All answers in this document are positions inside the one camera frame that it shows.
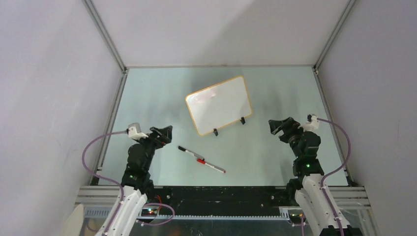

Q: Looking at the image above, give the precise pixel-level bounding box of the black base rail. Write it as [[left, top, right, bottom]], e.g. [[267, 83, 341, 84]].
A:
[[150, 186, 298, 217]]

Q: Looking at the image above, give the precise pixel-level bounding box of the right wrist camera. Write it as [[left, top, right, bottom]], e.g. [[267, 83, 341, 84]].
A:
[[305, 114, 320, 131]]

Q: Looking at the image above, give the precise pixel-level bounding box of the red whiteboard marker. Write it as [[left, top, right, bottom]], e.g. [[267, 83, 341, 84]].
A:
[[197, 159, 226, 174]]

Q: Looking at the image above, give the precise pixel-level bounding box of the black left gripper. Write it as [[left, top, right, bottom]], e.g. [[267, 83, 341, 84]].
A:
[[134, 126, 172, 171]]

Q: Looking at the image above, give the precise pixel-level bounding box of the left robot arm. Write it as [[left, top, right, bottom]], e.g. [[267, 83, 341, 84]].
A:
[[96, 123, 173, 236]]

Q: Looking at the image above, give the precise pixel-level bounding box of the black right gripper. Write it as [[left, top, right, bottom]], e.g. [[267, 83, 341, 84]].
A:
[[268, 117, 309, 159]]

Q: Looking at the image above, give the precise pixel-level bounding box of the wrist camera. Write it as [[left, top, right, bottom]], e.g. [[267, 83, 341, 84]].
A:
[[126, 122, 149, 141], [305, 114, 320, 131]]

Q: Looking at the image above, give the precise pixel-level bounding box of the white whiteboard yellow frame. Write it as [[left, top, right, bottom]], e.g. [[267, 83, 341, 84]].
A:
[[185, 75, 253, 136]]

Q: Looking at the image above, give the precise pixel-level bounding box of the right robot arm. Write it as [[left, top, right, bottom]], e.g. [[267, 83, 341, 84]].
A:
[[268, 114, 363, 236]]

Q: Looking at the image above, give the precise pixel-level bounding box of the black whiteboard marker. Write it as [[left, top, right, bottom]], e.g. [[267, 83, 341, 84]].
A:
[[178, 146, 205, 161]]

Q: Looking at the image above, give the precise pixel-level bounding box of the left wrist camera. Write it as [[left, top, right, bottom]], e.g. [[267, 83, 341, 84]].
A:
[[126, 122, 149, 141]]

